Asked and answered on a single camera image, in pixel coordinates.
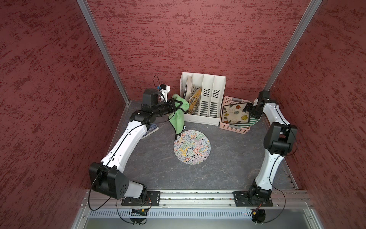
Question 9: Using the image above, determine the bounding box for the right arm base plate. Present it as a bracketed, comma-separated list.
[233, 190, 273, 207]

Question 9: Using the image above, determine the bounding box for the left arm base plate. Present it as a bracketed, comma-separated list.
[121, 190, 161, 207]

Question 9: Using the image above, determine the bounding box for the pink plastic basket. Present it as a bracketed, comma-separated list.
[219, 96, 250, 134]

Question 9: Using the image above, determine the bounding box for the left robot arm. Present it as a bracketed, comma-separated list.
[89, 89, 189, 203]

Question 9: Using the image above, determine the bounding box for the left aluminium corner post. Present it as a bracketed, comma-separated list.
[77, 0, 130, 105]

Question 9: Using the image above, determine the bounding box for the blue sunset book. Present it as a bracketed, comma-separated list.
[142, 124, 159, 139]

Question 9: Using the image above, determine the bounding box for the aluminium mounting rail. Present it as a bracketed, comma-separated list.
[77, 189, 315, 209]

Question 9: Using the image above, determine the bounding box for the aluminium corner post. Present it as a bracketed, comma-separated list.
[263, 0, 322, 95]
[77, 0, 130, 105]

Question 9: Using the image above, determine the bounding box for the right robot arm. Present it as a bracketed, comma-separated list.
[244, 91, 297, 206]

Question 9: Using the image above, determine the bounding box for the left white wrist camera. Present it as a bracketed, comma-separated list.
[158, 84, 170, 102]

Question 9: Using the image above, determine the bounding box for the white magazine file organizer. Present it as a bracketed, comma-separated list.
[180, 72, 226, 126]

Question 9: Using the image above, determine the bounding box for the green striped round plate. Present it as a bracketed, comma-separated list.
[235, 116, 260, 128]

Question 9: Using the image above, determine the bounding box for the green microfiber cloth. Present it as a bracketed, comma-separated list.
[169, 94, 189, 140]

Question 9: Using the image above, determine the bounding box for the round colourful squiggle plate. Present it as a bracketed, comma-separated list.
[173, 130, 211, 165]

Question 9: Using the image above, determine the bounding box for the yellow magazine in organizer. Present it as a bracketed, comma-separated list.
[187, 87, 202, 115]

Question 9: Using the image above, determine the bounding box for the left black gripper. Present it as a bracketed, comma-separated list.
[152, 98, 183, 116]

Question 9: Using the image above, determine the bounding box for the right aluminium corner post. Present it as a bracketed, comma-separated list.
[263, 0, 322, 95]

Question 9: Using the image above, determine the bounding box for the square floral plate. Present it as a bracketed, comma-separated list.
[221, 103, 249, 125]

